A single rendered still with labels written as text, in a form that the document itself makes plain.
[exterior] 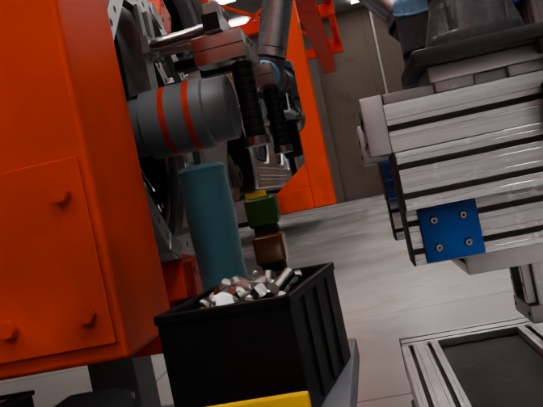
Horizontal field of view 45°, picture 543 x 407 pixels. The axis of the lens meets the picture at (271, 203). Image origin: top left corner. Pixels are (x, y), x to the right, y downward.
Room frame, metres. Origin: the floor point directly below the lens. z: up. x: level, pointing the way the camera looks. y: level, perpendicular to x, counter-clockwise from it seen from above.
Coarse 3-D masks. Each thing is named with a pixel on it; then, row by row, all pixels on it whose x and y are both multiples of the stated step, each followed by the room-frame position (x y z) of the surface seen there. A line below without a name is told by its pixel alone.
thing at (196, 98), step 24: (144, 96) 1.29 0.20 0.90; (168, 96) 1.27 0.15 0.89; (192, 96) 1.26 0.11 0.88; (216, 96) 1.26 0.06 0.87; (144, 120) 1.27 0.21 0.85; (168, 120) 1.26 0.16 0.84; (192, 120) 1.26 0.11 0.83; (216, 120) 1.26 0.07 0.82; (240, 120) 1.36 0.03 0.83; (144, 144) 1.30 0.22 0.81; (168, 144) 1.29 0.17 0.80; (192, 144) 1.29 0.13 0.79; (216, 144) 1.31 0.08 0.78
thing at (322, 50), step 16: (208, 0) 13.43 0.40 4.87; (304, 0) 8.17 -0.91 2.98; (256, 16) 13.30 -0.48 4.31; (304, 16) 8.92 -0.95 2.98; (320, 16) 9.99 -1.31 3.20; (256, 32) 10.24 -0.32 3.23; (304, 32) 13.16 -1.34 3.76; (320, 32) 10.04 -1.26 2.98; (336, 32) 12.18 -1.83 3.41; (320, 48) 11.20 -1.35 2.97; (336, 48) 13.03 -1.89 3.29
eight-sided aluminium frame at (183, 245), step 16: (112, 0) 1.18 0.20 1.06; (128, 0) 1.27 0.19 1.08; (144, 0) 1.37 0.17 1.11; (112, 16) 1.16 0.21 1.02; (160, 16) 1.46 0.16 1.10; (112, 32) 1.14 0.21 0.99; (160, 32) 1.45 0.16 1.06; (160, 64) 1.55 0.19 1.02; (160, 80) 1.54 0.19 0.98; (176, 80) 1.54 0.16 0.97; (176, 160) 1.57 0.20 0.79; (176, 208) 1.50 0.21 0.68; (160, 224) 1.18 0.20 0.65; (176, 224) 1.46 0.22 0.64; (160, 240) 1.19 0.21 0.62; (176, 240) 1.24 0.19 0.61; (160, 256) 1.22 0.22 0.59; (176, 256) 1.23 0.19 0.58
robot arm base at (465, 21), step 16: (432, 0) 1.01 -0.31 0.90; (448, 0) 0.99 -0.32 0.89; (464, 0) 0.97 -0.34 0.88; (480, 0) 0.97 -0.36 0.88; (496, 0) 0.97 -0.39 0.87; (432, 16) 1.01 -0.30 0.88; (448, 16) 0.99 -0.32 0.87; (464, 16) 0.97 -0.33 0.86; (480, 16) 0.96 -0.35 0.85; (496, 16) 0.96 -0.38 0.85; (512, 16) 0.98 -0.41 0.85; (432, 32) 1.01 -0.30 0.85; (448, 32) 0.98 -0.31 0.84; (464, 32) 0.96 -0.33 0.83; (480, 32) 0.96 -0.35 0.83
